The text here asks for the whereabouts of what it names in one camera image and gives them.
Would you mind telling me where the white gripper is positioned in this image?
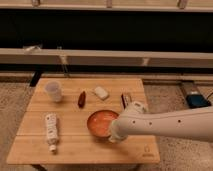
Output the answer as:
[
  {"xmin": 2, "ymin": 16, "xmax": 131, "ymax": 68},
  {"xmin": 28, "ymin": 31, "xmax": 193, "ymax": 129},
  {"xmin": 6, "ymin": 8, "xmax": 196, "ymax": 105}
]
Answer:
[{"xmin": 108, "ymin": 120, "xmax": 127, "ymax": 143}]

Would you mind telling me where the orange ceramic bowl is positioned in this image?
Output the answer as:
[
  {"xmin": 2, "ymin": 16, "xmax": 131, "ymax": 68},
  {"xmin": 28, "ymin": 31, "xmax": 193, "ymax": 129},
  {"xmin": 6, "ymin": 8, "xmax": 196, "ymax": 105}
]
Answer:
[{"xmin": 87, "ymin": 110, "xmax": 119, "ymax": 138}]

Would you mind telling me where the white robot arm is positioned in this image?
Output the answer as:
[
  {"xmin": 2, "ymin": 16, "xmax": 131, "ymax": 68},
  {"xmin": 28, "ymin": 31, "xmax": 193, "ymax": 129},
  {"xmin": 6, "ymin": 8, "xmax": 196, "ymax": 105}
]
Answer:
[{"xmin": 109, "ymin": 101, "xmax": 213, "ymax": 142}]

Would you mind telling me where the white soap bar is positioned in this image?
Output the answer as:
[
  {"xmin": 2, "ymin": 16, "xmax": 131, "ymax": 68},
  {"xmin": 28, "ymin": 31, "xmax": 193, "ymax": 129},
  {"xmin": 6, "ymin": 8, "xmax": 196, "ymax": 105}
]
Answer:
[{"xmin": 94, "ymin": 86, "xmax": 109, "ymax": 100}]

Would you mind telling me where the dark red sausage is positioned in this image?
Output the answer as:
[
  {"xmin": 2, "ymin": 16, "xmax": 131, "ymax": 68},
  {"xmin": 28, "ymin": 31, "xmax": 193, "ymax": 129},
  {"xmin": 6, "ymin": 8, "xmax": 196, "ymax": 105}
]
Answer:
[{"xmin": 78, "ymin": 91, "xmax": 86, "ymax": 108}]

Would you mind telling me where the wooden table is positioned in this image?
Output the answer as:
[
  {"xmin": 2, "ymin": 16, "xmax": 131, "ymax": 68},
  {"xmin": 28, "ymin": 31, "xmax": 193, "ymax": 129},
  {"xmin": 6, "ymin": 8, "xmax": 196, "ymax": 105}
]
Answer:
[{"xmin": 7, "ymin": 78, "xmax": 160, "ymax": 164}]

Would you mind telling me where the white tube bottle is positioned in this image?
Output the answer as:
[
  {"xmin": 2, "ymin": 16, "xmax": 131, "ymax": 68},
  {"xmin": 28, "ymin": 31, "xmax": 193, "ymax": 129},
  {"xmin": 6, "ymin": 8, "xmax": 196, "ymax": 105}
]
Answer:
[{"xmin": 45, "ymin": 113, "xmax": 59, "ymax": 153}]

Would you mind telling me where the translucent plastic cup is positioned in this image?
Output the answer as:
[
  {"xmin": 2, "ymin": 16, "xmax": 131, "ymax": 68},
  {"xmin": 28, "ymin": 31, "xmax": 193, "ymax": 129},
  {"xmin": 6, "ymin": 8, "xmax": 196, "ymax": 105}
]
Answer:
[{"xmin": 44, "ymin": 81, "xmax": 62, "ymax": 102}]

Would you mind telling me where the black blue floor device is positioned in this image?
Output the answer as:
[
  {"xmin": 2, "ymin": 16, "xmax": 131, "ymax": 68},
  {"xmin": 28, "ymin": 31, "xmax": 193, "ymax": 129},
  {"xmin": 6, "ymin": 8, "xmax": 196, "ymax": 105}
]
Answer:
[{"xmin": 186, "ymin": 90, "xmax": 211, "ymax": 108}]

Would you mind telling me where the grey metal rail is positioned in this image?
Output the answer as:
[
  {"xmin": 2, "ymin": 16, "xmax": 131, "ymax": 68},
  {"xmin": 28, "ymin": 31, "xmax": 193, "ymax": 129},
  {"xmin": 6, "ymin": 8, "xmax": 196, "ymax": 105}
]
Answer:
[{"xmin": 0, "ymin": 47, "xmax": 213, "ymax": 68}]

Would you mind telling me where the upper metal rail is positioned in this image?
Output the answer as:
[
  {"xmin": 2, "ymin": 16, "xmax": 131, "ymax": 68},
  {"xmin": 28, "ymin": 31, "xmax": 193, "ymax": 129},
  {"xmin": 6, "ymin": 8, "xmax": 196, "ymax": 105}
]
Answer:
[{"xmin": 0, "ymin": 0, "xmax": 213, "ymax": 13}]

